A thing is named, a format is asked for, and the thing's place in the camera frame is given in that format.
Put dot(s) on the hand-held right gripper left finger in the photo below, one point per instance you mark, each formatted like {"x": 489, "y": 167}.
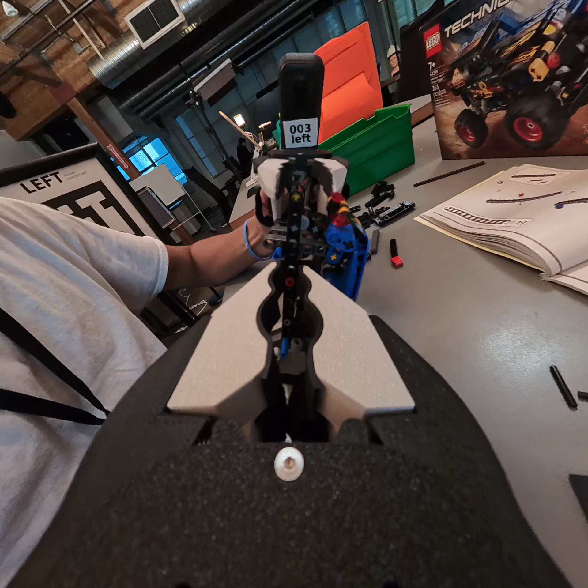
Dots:
{"x": 220, "y": 367}

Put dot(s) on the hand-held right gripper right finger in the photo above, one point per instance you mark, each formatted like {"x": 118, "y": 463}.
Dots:
{"x": 363, "y": 367}

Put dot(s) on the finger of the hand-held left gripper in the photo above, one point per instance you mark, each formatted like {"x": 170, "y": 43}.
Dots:
{"x": 337, "y": 174}
{"x": 273, "y": 183}

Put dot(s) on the black blue lego vehicle chassis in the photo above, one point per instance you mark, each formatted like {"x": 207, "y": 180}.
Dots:
{"x": 342, "y": 248}

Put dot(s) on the person's left forearm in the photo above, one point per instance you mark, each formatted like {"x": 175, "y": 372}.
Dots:
{"x": 211, "y": 262}

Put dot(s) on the pile of black lego parts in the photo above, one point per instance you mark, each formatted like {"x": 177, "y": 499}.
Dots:
{"x": 376, "y": 193}

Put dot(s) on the grey lego panel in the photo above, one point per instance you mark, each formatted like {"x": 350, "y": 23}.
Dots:
{"x": 375, "y": 242}

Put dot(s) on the short black lego beam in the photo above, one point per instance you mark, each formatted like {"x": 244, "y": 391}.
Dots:
{"x": 393, "y": 248}

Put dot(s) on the long dark lego axle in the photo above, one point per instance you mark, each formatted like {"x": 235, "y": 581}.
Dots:
{"x": 450, "y": 173}

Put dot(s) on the open lego instruction booklet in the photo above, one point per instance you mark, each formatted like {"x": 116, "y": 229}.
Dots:
{"x": 514, "y": 225}

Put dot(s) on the lego set box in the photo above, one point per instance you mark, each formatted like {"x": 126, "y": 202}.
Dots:
{"x": 505, "y": 92}

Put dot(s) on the black T-shaped lego axle piece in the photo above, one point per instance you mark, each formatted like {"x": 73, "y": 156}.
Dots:
{"x": 564, "y": 388}

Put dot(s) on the dark flat lego tile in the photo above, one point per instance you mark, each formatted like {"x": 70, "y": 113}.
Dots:
{"x": 579, "y": 498}

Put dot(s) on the person's left hand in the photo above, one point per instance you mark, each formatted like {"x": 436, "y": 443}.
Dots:
{"x": 266, "y": 229}

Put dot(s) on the green plastic bin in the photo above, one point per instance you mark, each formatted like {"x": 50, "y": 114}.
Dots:
{"x": 376, "y": 142}

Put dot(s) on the orange plastic bin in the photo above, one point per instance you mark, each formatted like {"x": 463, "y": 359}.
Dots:
{"x": 351, "y": 78}

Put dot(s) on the blue wristband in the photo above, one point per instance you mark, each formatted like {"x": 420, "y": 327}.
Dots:
{"x": 248, "y": 243}

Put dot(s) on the whiteboard easel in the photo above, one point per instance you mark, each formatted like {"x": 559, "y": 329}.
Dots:
{"x": 160, "y": 188}

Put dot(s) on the white ceiling vent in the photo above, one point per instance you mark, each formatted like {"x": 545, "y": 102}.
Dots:
{"x": 154, "y": 23}

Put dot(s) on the person's white shirt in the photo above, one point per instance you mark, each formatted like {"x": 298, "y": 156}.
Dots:
{"x": 55, "y": 344}

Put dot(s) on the black white marker board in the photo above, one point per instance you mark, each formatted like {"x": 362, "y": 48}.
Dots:
{"x": 69, "y": 197}

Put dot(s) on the black lego frame block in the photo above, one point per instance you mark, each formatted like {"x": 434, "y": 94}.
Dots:
{"x": 395, "y": 213}

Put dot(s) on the silver air duct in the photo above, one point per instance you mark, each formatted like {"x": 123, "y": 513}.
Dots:
{"x": 119, "y": 59}

